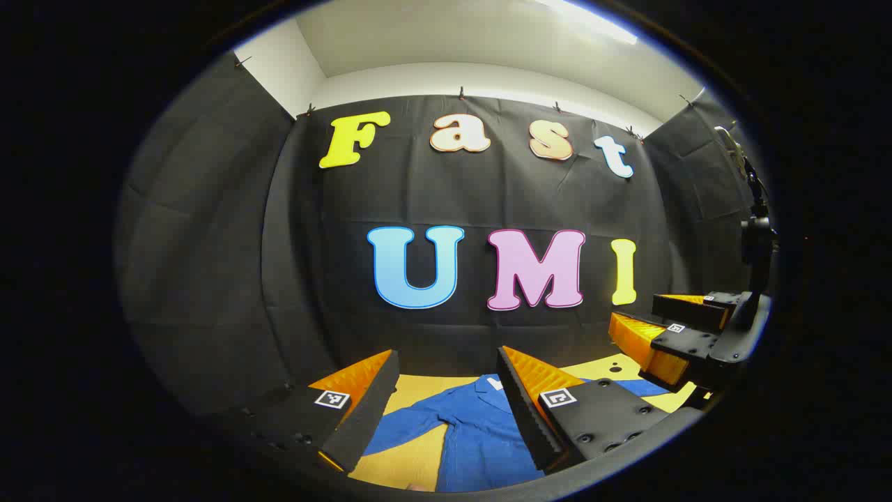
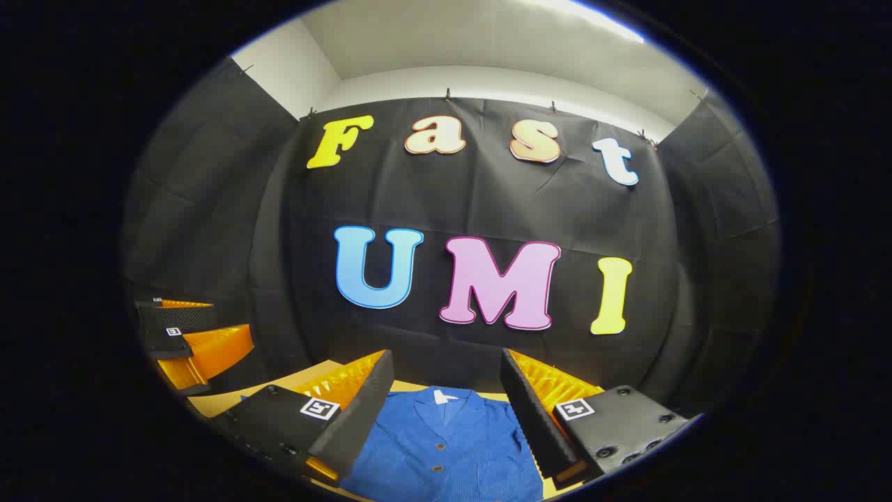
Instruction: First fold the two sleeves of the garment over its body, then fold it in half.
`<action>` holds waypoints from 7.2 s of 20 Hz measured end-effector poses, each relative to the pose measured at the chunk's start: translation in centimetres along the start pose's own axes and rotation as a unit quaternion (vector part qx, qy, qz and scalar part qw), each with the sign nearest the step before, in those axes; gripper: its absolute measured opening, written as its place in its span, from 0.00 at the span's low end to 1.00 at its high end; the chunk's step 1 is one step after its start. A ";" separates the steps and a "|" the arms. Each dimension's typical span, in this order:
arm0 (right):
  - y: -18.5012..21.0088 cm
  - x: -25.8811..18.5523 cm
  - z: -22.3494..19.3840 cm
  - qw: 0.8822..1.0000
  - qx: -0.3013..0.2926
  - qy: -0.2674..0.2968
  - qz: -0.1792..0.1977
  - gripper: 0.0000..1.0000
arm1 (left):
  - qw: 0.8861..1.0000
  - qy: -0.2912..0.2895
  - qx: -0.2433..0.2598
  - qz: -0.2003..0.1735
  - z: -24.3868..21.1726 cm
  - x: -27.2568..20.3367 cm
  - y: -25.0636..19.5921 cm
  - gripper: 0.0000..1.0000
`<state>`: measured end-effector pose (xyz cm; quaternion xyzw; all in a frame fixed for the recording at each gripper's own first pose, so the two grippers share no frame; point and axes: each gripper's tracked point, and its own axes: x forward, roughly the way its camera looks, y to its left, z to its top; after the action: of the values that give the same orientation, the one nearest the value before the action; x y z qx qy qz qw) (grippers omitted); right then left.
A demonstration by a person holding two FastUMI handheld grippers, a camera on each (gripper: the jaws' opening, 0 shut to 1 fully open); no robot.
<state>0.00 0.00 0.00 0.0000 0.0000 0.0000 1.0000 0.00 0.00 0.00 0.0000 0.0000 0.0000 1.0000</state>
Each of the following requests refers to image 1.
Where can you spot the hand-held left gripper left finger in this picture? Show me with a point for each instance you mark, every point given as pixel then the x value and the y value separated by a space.
pixel 362 418

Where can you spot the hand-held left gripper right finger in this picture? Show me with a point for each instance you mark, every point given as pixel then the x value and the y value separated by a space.
pixel 529 411

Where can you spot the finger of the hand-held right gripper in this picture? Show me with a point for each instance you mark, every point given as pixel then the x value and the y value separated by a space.
pixel 686 312
pixel 693 343

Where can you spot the blue button jacket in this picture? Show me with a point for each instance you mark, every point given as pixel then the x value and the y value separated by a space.
pixel 474 439

